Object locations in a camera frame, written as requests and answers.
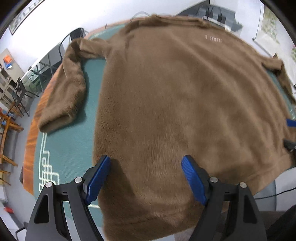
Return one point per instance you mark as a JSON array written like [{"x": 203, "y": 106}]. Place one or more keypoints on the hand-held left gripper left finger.
[{"x": 99, "y": 178}]

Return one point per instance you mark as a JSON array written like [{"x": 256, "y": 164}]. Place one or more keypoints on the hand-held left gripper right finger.
[{"x": 194, "y": 179}]

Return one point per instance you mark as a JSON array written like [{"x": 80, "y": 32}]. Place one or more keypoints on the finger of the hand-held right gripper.
[
  {"x": 291, "y": 122},
  {"x": 290, "y": 144}
]

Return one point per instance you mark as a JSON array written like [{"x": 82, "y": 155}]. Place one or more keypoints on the brown fleece sweater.
[{"x": 180, "y": 104}]

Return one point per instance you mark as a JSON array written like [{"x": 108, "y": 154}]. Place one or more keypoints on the green table mat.
[{"x": 67, "y": 143}]

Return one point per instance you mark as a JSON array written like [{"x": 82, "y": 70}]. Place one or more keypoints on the person's dark clothing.
[{"x": 284, "y": 227}]

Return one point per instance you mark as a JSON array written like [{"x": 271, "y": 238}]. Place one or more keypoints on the small red object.
[{"x": 9, "y": 210}]

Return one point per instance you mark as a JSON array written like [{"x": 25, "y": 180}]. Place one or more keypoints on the wooden chair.
[{"x": 8, "y": 129}]

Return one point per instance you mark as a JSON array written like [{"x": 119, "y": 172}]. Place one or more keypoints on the black metal chair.
[{"x": 19, "y": 97}]

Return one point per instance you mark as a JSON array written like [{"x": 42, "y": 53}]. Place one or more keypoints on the white power strip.
[{"x": 228, "y": 28}]

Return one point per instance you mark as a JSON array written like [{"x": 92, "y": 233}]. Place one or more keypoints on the glass table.
[{"x": 44, "y": 69}]

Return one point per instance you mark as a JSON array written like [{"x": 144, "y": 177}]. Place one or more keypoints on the grey stair steps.
[{"x": 231, "y": 14}]

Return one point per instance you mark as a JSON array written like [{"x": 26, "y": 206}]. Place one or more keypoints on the black power adapter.
[
  {"x": 212, "y": 12},
  {"x": 222, "y": 17}
]

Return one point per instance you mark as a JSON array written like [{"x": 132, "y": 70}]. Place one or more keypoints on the blue packet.
[{"x": 9, "y": 66}]

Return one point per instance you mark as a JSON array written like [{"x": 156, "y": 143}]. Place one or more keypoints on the black mesh chair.
[{"x": 74, "y": 34}]

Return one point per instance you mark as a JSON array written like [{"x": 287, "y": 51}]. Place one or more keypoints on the orange packet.
[{"x": 7, "y": 59}]

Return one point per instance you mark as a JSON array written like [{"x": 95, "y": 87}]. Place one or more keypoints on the hanging wall map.
[{"x": 270, "y": 23}]

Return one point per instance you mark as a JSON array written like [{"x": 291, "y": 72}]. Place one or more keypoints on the framed wall picture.
[{"x": 23, "y": 18}]

